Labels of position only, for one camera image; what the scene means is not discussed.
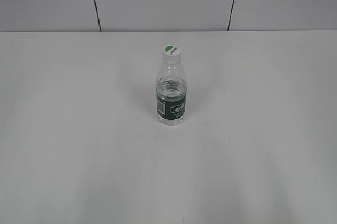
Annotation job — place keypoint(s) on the clear water bottle green label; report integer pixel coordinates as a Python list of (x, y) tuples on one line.
[(171, 92)]

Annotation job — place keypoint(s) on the white green bottle cap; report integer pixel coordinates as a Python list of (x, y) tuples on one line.
[(172, 54)]

